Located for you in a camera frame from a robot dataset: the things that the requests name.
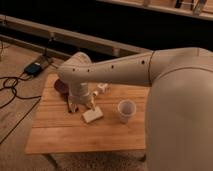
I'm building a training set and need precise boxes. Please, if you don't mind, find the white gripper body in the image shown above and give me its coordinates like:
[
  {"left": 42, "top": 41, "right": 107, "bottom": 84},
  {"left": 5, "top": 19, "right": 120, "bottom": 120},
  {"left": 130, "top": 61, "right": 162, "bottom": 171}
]
[{"left": 68, "top": 83, "right": 92, "bottom": 106}]

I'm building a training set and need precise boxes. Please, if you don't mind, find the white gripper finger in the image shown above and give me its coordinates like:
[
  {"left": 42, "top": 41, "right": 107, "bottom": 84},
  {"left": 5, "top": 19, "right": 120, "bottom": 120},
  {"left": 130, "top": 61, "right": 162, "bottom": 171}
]
[{"left": 86, "top": 102, "right": 95, "bottom": 111}]

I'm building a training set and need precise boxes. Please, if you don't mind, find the white sponge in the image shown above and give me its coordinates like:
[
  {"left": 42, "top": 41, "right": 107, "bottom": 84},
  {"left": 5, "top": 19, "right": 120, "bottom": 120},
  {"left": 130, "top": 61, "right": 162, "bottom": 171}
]
[{"left": 82, "top": 107, "right": 103, "bottom": 123}]

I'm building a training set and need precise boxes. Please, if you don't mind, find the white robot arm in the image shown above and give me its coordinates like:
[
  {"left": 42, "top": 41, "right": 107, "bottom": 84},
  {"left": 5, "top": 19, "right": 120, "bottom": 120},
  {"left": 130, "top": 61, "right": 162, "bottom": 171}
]
[{"left": 58, "top": 48, "right": 213, "bottom": 171}]

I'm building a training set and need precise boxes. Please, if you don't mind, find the dark red bowl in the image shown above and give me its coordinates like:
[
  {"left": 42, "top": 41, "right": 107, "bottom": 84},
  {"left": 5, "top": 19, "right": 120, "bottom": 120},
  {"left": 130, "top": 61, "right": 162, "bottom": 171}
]
[{"left": 54, "top": 79, "right": 69, "bottom": 98}]

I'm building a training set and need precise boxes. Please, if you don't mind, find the white plastic bottle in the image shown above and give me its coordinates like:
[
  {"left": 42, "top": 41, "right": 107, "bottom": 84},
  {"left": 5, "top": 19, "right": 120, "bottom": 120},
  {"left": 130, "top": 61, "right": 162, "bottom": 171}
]
[{"left": 92, "top": 83, "right": 109, "bottom": 97}]

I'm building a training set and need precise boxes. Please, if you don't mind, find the wooden slat table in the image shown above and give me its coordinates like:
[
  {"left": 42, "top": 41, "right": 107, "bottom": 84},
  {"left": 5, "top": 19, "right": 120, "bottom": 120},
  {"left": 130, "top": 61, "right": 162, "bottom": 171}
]
[{"left": 25, "top": 74, "right": 148, "bottom": 154}]

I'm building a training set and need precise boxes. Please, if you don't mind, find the black power adapter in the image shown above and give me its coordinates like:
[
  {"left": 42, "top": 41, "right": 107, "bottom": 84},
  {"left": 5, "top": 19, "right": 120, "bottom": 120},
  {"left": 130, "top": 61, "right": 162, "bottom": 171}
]
[{"left": 24, "top": 62, "right": 42, "bottom": 76}]

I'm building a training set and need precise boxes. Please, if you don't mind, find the wooden shelf rail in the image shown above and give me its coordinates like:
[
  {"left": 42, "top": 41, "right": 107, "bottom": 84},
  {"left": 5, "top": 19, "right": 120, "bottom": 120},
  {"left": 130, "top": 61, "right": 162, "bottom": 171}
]
[{"left": 0, "top": 14, "right": 149, "bottom": 57}]

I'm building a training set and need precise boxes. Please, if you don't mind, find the black floor cable left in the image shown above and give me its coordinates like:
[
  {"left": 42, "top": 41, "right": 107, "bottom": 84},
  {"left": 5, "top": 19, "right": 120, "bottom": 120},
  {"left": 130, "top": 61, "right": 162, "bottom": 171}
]
[{"left": 0, "top": 71, "right": 42, "bottom": 145}]

